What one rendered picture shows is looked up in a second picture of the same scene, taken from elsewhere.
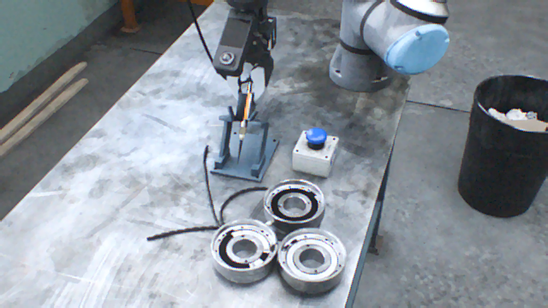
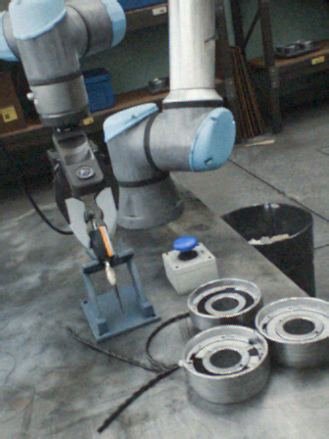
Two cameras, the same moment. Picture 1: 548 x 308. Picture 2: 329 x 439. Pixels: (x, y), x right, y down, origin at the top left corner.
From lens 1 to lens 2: 0.48 m
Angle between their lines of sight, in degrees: 33
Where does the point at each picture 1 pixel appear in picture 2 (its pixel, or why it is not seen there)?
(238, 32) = (78, 148)
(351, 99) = (165, 230)
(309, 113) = (140, 256)
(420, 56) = (221, 142)
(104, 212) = not seen: outside the picture
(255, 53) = not seen: hidden behind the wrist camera
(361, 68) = (157, 197)
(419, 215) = not seen: hidden behind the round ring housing
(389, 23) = (178, 125)
